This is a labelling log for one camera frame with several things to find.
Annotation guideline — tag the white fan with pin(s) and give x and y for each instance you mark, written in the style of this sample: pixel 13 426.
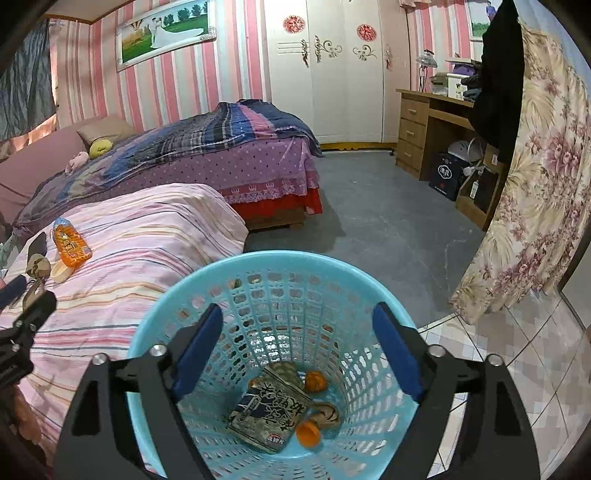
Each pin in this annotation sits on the white fan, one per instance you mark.
pixel 468 150

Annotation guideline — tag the person's left forearm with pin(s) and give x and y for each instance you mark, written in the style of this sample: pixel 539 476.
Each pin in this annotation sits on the person's left forearm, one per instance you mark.
pixel 21 410

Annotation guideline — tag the brown shell piece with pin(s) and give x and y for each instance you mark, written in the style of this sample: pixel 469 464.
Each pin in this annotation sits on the brown shell piece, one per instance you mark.
pixel 327 414

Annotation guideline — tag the desk lamp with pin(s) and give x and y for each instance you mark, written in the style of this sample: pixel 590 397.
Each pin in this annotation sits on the desk lamp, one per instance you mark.
pixel 425 60

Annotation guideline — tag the framed wedding photo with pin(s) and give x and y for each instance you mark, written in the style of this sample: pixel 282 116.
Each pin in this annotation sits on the framed wedding photo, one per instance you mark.
pixel 161 32

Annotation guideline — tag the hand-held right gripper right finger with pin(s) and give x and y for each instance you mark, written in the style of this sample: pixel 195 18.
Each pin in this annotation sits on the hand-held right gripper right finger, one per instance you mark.
pixel 397 353

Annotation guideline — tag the pink striped tablecloth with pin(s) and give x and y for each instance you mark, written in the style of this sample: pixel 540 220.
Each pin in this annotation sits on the pink striped tablecloth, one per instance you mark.
pixel 138 258

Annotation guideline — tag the plaid blue purple blanket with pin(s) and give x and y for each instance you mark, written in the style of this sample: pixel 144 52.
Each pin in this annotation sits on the plaid blue purple blanket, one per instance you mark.
pixel 184 138

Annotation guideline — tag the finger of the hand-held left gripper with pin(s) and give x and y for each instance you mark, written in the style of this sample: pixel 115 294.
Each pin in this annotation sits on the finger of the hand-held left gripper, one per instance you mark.
pixel 11 291

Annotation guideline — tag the yellow plush toy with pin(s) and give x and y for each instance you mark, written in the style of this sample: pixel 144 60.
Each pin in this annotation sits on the yellow plush toy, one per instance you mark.
pixel 101 147

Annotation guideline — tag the wooden desk with drawers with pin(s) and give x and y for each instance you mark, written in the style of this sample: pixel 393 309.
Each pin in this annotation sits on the wooden desk with drawers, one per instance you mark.
pixel 413 134

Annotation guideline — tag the dark box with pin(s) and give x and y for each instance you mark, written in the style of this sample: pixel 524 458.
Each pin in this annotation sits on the dark box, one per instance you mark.
pixel 445 175

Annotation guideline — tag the floral curtain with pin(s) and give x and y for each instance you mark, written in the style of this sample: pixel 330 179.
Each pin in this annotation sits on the floral curtain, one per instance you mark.
pixel 545 184

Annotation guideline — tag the white wardrobe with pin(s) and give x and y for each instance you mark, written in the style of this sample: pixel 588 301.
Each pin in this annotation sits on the white wardrobe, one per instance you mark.
pixel 341 92

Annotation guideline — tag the small wall photo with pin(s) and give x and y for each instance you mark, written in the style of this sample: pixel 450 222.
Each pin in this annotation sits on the small wall photo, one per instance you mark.
pixel 480 23

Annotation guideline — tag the bed with purple sheet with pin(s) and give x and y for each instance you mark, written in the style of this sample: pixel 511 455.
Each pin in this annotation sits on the bed with purple sheet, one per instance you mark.
pixel 277 170

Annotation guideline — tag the white box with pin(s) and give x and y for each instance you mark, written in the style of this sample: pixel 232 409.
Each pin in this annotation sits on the white box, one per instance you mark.
pixel 455 85

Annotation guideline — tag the pink plush toy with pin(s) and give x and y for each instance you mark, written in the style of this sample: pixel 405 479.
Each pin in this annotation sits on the pink plush toy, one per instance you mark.
pixel 77 161

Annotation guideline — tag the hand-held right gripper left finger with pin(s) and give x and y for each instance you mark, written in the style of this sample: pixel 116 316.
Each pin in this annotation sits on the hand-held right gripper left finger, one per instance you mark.
pixel 196 355

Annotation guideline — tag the black hanging garment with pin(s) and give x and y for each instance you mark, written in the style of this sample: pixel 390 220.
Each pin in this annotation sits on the black hanging garment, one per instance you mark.
pixel 501 92

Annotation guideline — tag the mauve sofa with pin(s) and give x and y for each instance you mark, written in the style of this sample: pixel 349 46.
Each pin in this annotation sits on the mauve sofa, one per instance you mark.
pixel 32 161

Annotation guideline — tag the orange snack wrapper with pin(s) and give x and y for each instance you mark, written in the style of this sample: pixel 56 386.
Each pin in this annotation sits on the orange snack wrapper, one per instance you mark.
pixel 71 244

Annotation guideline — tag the black phone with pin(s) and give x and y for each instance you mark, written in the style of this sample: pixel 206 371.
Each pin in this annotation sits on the black phone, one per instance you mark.
pixel 38 244

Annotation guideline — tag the light blue plastic basket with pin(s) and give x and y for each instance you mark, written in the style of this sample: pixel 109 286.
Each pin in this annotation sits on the light blue plastic basket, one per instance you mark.
pixel 277 295

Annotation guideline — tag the black and white snack packet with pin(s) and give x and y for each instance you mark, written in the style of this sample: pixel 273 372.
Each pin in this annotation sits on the black and white snack packet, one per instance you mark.
pixel 268 415

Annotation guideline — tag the beige pillow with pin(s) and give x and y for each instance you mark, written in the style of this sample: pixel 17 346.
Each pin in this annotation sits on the beige pillow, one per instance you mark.
pixel 106 127

